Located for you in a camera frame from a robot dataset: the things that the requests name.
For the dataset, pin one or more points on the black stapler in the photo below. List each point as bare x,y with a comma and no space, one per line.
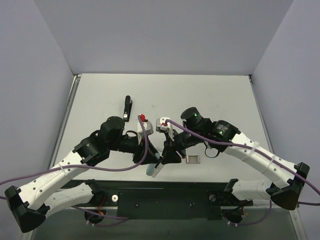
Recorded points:
127,108

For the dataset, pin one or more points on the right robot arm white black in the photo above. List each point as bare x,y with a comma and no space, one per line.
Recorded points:
284,180

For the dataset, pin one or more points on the open staple box tray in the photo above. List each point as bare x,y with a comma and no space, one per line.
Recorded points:
192,159

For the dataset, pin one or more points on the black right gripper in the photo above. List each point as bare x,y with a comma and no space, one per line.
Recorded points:
172,149

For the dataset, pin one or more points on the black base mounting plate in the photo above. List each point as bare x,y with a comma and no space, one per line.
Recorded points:
159,200

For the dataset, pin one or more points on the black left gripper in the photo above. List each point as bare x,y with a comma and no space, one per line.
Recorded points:
141,155

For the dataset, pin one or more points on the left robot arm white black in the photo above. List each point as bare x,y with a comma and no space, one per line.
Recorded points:
33,202

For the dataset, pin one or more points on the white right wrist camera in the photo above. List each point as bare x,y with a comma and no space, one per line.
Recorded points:
163,126

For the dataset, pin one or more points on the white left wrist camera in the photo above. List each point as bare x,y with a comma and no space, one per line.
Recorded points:
144,127

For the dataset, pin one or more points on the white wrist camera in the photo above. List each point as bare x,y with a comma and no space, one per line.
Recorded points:
163,126
144,127

